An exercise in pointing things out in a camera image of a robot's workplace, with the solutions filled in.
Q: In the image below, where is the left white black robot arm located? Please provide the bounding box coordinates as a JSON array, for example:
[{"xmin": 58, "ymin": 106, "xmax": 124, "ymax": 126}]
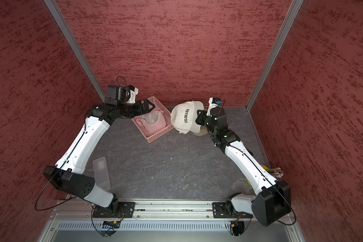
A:
[{"xmin": 43, "ymin": 85, "xmax": 155, "ymax": 216}]

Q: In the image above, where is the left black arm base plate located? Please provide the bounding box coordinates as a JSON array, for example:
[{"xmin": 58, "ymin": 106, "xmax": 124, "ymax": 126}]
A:
[{"xmin": 92, "ymin": 202, "xmax": 136, "ymax": 218}]

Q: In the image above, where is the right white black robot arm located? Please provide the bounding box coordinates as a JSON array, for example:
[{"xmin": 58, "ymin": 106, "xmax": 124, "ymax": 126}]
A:
[{"xmin": 196, "ymin": 107, "xmax": 292, "ymax": 227}]

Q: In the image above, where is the yellow pencil cup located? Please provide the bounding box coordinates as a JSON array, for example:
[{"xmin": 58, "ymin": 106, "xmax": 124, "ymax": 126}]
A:
[{"xmin": 260, "ymin": 164, "xmax": 269, "ymax": 174}]

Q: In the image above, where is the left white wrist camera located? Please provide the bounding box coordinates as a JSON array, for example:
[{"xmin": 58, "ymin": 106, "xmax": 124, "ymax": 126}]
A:
[{"xmin": 128, "ymin": 85, "xmax": 139, "ymax": 104}]

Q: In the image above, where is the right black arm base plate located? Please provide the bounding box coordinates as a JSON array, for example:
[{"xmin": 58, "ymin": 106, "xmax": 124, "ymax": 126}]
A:
[{"xmin": 212, "ymin": 202, "xmax": 253, "ymax": 219}]

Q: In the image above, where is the clear plastic sheet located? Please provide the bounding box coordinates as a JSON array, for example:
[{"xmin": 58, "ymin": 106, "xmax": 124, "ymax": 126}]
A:
[{"xmin": 92, "ymin": 156, "xmax": 112, "ymax": 191}]

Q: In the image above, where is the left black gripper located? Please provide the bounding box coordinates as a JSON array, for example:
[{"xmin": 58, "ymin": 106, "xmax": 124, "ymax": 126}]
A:
[{"xmin": 117, "ymin": 99, "xmax": 155, "ymax": 118}]

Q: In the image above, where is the white pink baseball cap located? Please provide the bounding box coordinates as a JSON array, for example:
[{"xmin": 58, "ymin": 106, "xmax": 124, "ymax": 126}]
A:
[{"xmin": 171, "ymin": 101, "xmax": 204, "ymax": 134}]

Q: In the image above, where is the beige baseball cap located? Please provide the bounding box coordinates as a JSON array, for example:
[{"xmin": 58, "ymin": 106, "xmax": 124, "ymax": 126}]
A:
[{"xmin": 193, "ymin": 126, "xmax": 208, "ymax": 137}]

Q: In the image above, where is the aluminium front rail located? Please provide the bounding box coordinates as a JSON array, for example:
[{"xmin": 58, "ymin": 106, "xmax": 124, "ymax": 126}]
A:
[{"xmin": 52, "ymin": 199, "xmax": 236, "ymax": 221}]

